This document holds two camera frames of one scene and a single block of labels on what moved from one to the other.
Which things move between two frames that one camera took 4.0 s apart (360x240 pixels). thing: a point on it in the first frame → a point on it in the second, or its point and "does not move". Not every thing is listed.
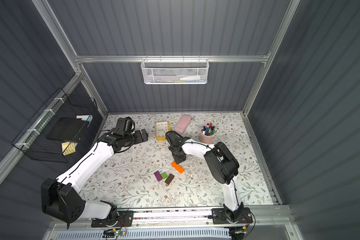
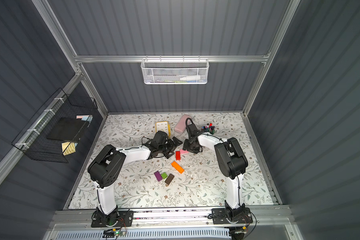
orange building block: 177,167 does not move
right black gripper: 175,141 → 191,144
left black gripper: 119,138 → 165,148
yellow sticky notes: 68,148 does not move
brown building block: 169,179 does not move
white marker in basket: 194,77 does not move
